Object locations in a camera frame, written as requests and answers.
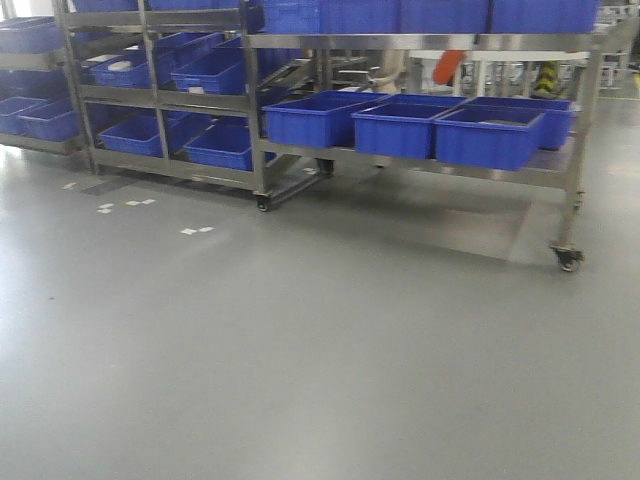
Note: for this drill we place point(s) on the right steel shelf cart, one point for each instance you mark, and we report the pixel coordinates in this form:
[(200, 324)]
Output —
[(365, 46)]

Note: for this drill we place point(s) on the blue bin mid shelf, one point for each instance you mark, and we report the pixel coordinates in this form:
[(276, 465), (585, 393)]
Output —
[(221, 72)]

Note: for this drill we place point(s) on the left steel shelf rack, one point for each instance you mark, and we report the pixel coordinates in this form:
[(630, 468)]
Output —
[(97, 31)]

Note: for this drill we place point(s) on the blue bin with white part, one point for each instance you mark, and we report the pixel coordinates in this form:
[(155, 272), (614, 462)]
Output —
[(131, 70)]

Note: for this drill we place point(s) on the black caster wheel left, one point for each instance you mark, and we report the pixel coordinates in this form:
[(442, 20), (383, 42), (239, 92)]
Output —
[(263, 202)]

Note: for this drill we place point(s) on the black caster wheel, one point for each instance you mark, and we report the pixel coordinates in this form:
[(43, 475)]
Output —
[(263, 202), (569, 257)]

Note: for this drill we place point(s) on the blue bin front left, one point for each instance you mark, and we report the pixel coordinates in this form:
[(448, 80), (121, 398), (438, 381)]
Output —
[(322, 120)]

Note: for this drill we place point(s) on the blue bin lower middle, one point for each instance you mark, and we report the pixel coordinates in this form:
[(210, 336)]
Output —
[(225, 146)]

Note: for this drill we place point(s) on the blue bin front middle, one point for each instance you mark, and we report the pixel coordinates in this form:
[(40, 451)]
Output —
[(397, 130)]

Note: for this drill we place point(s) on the blue bin front right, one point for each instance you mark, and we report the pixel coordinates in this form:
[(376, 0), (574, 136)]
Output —
[(492, 138)]

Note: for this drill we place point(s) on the blue bin lower left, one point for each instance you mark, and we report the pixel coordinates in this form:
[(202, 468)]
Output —
[(137, 134)]

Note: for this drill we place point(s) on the black caster wheel right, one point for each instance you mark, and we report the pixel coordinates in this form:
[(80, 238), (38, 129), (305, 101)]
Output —
[(569, 257)]

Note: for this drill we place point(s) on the blue bin back right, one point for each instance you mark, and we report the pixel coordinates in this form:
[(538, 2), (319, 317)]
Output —
[(555, 126)]

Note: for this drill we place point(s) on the far left steel rack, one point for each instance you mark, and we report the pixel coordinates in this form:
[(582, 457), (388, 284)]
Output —
[(39, 106)]

